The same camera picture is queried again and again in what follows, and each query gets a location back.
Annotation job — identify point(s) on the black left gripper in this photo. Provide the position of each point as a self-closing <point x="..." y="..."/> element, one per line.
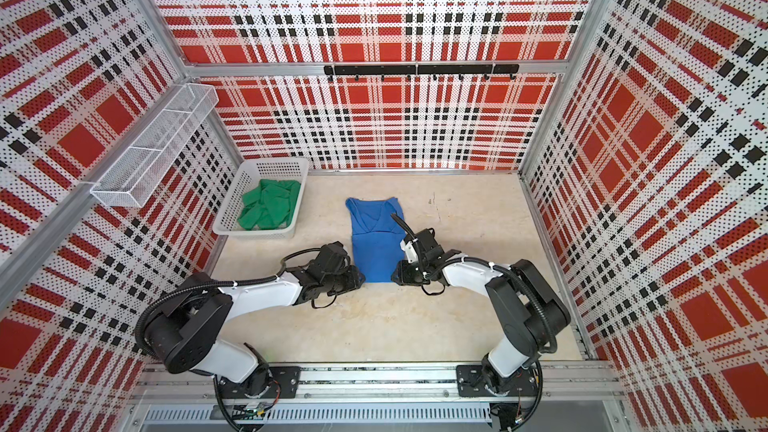
<point x="353" y="279"/>

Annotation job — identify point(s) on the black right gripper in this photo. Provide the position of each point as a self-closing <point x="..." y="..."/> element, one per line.
<point x="404" y="278"/>

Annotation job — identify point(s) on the blue tank top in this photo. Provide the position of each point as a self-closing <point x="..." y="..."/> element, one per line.
<point x="376" y="237"/>

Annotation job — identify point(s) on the green tank top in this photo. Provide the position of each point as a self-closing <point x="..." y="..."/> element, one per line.
<point x="271" y="205"/>

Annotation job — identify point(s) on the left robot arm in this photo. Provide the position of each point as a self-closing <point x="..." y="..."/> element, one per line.
<point x="181" y="329"/>

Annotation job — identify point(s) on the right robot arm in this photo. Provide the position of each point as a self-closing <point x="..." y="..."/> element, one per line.
<point x="529" y="311"/>

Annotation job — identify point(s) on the white plastic laundry basket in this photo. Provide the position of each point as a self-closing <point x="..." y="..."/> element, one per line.
<point x="249" y="173"/>

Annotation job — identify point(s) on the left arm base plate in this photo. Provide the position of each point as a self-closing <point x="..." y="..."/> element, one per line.
<point x="265" y="384"/>

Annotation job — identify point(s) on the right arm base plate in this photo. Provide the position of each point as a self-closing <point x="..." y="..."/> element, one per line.
<point x="477" y="380"/>

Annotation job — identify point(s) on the black wall hook rail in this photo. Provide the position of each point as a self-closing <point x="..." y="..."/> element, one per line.
<point x="357" y="71"/>

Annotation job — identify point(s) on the aluminium front rail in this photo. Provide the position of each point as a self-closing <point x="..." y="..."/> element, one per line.
<point x="370" y="382"/>

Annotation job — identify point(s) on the white wire wall shelf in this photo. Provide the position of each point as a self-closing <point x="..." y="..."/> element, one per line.
<point x="137" y="172"/>

